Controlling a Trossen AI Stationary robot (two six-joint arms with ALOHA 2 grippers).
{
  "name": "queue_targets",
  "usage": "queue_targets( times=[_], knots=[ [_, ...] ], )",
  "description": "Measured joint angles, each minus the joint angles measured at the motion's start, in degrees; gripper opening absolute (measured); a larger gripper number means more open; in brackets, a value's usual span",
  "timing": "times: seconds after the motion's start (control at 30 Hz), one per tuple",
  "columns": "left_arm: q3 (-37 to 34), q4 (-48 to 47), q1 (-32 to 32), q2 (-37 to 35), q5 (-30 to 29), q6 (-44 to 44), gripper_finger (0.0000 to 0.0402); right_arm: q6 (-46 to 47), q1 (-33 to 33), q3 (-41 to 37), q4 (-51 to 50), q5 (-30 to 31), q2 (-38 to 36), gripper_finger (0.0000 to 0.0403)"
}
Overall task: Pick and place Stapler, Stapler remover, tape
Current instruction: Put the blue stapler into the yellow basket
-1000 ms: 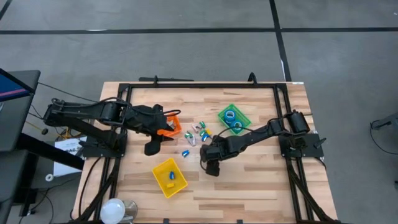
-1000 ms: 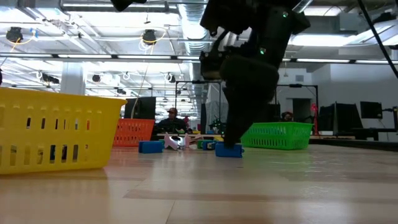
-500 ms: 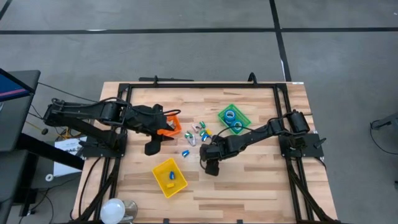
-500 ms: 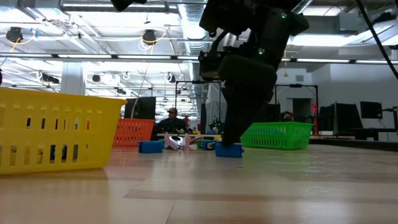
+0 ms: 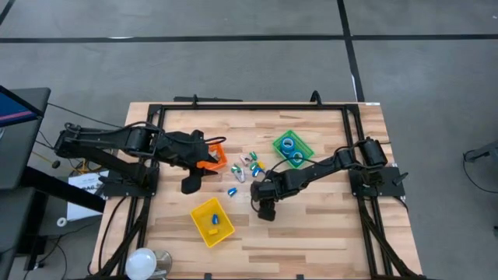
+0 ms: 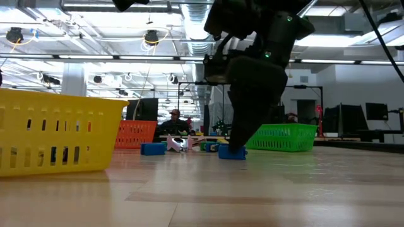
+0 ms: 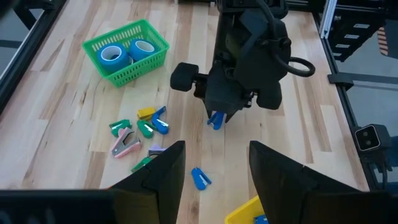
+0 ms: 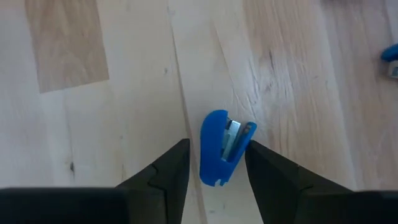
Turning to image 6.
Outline silver round ventilation duct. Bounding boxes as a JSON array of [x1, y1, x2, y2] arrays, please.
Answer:
[[295, 0, 318, 23], [184, 3, 209, 105]]

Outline red hanging object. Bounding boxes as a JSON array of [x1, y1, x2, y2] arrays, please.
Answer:
[[315, 104, 324, 129]]

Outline black ceiling camera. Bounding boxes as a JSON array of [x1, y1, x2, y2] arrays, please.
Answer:
[[6, 26, 25, 44], [144, 29, 160, 47]]

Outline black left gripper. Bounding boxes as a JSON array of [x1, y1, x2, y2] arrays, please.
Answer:
[[112, 0, 150, 13]]

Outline orange plastic basket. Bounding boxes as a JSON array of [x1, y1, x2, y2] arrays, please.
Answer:
[[114, 119, 158, 149]]

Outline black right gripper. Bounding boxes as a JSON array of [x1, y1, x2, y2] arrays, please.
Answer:
[[203, 33, 288, 153]]

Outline black partition panels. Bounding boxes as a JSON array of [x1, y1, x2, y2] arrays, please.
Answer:
[[268, 105, 285, 125]]

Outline long ceiling light strip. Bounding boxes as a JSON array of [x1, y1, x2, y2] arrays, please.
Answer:
[[0, 54, 404, 66]]

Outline black monitor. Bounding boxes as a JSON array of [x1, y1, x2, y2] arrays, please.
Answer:
[[365, 102, 389, 121], [126, 98, 159, 122]]

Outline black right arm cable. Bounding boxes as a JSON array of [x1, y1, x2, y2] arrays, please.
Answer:
[[358, 0, 404, 83]]

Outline black gantry frame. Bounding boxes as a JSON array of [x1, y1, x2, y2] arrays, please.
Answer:
[[177, 81, 225, 136], [278, 84, 324, 125]]

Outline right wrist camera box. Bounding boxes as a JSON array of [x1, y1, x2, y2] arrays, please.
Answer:
[[203, 0, 255, 41]]

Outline green plastic basket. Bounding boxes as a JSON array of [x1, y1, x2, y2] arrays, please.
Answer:
[[245, 123, 319, 153]]

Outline yellow plastic basket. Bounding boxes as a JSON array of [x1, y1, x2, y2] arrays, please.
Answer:
[[0, 88, 129, 177]]

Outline white pillar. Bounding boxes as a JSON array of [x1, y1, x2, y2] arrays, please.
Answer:
[[61, 62, 88, 96]]

